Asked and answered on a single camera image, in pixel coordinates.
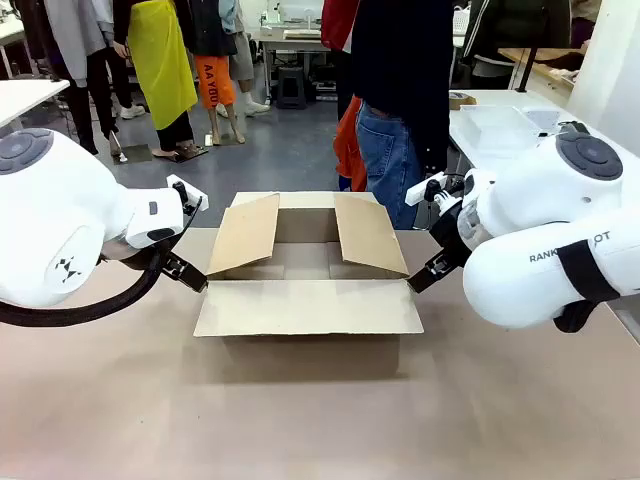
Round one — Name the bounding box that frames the mannequin with orange shorts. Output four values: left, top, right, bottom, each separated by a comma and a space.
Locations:
187, 0, 247, 147

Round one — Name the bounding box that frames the black right arm cable sleeve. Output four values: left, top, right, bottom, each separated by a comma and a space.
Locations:
553, 239, 621, 335

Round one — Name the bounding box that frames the black arm cable sleeve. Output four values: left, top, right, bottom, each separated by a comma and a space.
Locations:
0, 244, 169, 329
553, 239, 621, 335

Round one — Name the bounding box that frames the white side table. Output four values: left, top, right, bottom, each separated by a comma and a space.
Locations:
0, 78, 71, 131

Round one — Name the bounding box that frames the person in dark sweater, jeans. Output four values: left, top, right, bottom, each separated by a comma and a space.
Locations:
349, 0, 454, 231

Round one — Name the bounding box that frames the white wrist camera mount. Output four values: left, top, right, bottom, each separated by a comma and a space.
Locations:
404, 171, 466, 211
165, 173, 209, 216

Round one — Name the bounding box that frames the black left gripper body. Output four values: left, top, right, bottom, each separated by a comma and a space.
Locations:
107, 242, 166, 266

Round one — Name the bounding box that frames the red orange garment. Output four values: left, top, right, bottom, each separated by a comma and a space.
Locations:
321, 0, 370, 194

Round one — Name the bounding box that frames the white sewing table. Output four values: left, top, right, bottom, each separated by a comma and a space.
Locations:
257, 27, 332, 109

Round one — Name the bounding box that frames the brown cardboard box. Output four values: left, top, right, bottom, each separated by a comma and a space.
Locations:
193, 191, 425, 376

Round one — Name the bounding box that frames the person in beige shorts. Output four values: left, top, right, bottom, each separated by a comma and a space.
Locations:
219, 0, 272, 119

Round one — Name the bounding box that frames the person with white sneaker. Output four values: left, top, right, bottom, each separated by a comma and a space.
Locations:
102, 44, 147, 121

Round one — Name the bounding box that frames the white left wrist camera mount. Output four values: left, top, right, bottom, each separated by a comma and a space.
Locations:
165, 173, 209, 216

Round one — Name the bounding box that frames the wooden work table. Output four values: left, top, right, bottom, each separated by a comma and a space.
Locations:
498, 47, 586, 90

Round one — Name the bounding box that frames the black plastic stool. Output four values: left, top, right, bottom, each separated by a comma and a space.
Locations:
276, 66, 308, 110

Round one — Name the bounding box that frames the clear plastic container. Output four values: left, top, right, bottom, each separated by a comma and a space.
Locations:
458, 104, 562, 151

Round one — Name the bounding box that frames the mannequin with yellow apron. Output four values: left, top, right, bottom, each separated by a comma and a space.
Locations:
113, 0, 206, 162

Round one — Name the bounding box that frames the dark mannequin base plate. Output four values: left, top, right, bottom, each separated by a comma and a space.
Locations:
169, 143, 209, 162
115, 143, 154, 165

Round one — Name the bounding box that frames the black lamp pole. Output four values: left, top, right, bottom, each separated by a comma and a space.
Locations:
514, 47, 539, 94

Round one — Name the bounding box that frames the black left arm cable sleeve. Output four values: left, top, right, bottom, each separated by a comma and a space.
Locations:
0, 244, 169, 329

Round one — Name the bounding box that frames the seated person in black jacket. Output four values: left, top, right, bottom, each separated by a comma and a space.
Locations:
462, 0, 574, 91

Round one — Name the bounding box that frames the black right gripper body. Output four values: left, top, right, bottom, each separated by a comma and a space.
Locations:
429, 199, 472, 257

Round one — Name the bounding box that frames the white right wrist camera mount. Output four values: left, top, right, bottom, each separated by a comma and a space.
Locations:
404, 171, 466, 211

